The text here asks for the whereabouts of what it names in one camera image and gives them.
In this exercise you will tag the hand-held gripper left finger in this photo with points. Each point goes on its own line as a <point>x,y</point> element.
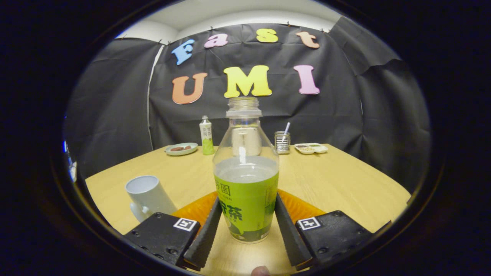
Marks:
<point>207,237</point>

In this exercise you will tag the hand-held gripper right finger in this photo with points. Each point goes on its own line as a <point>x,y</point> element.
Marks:
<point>291,237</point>

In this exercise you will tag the green label juice bottle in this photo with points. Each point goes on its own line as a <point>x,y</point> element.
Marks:
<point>245,199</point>

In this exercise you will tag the white cup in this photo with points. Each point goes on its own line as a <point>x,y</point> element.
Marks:
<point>149,195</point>

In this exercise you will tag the small capped green bottle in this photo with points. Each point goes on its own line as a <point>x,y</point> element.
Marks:
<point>207,138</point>

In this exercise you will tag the wooden table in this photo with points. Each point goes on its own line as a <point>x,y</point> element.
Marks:
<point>326,180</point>

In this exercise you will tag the pale green plate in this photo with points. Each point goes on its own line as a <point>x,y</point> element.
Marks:
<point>180,152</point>

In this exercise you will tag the white divided tray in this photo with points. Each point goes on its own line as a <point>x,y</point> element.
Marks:
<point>310,148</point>

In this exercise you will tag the glass jar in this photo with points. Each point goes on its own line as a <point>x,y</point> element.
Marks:
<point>282,143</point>

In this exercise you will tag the white straw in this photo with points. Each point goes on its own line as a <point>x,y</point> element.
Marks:
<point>286,128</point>

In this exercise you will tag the black backdrop cloth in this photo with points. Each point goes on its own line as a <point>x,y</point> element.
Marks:
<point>115,115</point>

